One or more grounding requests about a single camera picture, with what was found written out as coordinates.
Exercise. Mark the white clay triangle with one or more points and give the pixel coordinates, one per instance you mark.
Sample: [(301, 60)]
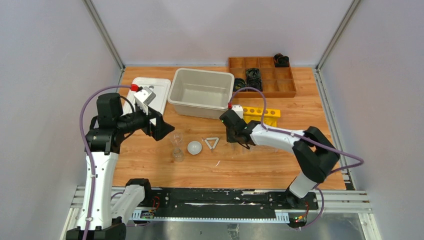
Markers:
[(211, 142)]

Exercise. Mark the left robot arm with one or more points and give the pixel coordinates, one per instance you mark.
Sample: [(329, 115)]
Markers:
[(99, 219)]

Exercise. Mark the white evaporating dish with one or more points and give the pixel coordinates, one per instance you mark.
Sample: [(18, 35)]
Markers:
[(194, 147)]

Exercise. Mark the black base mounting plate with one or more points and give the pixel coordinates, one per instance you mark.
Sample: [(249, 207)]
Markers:
[(224, 203)]

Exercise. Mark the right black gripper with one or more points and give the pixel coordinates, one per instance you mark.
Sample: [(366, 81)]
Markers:
[(229, 138)]

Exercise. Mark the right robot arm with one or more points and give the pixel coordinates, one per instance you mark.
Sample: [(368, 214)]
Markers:
[(315, 154)]

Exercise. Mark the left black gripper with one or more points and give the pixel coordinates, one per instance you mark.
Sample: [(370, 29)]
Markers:
[(150, 122)]

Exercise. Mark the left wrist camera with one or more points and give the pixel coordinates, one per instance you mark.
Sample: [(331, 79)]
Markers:
[(143, 98)]

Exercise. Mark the clear plastic tube rack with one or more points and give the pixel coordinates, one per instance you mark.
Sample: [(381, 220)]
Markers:
[(263, 149)]

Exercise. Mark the beige plastic bin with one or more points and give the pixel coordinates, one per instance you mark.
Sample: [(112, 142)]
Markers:
[(201, 93)]

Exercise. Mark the wooden compartment tray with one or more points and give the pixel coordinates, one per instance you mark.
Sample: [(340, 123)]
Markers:
[(259, 72)]

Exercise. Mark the small glass flask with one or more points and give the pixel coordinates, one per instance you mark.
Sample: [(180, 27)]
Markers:
[(178, 154)]

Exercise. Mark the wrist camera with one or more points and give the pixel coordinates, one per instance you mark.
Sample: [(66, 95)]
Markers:
[(238, 109), (143, 98)]

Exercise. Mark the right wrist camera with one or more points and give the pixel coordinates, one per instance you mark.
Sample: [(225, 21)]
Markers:
[(238, 109)]

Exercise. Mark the black strap coil corner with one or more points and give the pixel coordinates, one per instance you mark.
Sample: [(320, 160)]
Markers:
[(281, 61)]

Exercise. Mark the yellow test tube rack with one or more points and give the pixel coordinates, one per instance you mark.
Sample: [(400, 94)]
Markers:
[(271, 116)]

